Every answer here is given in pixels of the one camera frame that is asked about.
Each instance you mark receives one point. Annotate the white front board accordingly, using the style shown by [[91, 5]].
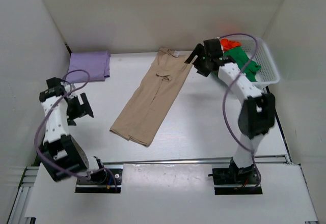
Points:
[[174, 194]]

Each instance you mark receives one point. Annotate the purple t shirt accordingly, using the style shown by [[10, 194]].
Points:
[[97, 64]]

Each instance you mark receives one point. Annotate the aluminium frame rail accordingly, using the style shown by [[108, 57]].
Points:
[[192, 133]]

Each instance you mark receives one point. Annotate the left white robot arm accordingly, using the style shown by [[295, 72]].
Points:
[[59, 146]]

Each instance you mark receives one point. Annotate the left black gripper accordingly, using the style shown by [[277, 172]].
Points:
[[80, 107]]

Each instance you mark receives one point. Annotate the orange t shirt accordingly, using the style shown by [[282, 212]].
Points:
[[229, 44]]

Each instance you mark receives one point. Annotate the white plastic basket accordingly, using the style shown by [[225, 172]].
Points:
[[268, 73]]

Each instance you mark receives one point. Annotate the green t shirt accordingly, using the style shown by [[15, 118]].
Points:
[[241, 58]]

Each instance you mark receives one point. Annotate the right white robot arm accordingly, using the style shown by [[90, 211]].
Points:
[[257, 114]]

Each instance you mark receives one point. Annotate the beige t shirt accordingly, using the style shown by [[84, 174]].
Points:
[[145, 111]]

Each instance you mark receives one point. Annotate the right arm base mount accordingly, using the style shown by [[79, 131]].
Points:
[[236, 181]]

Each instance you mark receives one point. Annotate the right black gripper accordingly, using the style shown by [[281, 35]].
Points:
[[201, 62]]

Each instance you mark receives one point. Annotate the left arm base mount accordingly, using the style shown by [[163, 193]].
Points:
[[103, 182]]

